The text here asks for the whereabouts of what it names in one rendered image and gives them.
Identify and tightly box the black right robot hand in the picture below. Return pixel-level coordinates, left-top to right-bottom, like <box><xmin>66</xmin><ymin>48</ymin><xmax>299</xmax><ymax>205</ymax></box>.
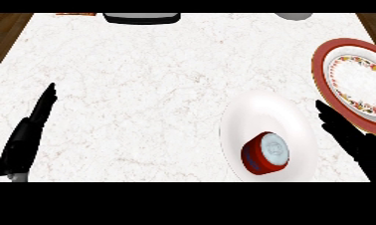
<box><xmin>314</xmin><ymin>99</ymin><xmax>376</xmax><ymax>183</ymax></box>

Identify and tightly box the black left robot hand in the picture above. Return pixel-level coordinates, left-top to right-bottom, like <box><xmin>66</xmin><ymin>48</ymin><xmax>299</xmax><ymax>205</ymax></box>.
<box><xmin>0</xmin><ymin>82</ymin><xmax>59</xmax><ymax>177</ymax></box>

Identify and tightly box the plain white plate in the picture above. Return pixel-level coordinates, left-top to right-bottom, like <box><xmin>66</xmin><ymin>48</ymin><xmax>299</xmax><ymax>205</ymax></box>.
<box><xmin>217</xmin><ymin>90</ymin><xmax>320</xmax><ymax>183</ymax></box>

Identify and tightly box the red rimmed floral plate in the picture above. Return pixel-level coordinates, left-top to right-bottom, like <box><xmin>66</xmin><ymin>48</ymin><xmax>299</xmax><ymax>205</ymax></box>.
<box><xmin>310</xmin><ymin>37</ymin><xmax>376</xmax><ymax>135</ymax></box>

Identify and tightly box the red can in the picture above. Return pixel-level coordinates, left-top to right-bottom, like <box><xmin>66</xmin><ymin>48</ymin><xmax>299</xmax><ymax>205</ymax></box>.
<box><xmin>239</xmin><ymin>130</ymin><xmax>290</xmax><ymax>176</ymax></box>

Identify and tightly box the grey round object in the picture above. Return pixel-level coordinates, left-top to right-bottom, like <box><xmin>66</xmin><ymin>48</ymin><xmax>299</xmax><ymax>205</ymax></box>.
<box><xmin>273</xmin><ymin>12</ymin><xmax>314</xmax><ymax>22</ymax></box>

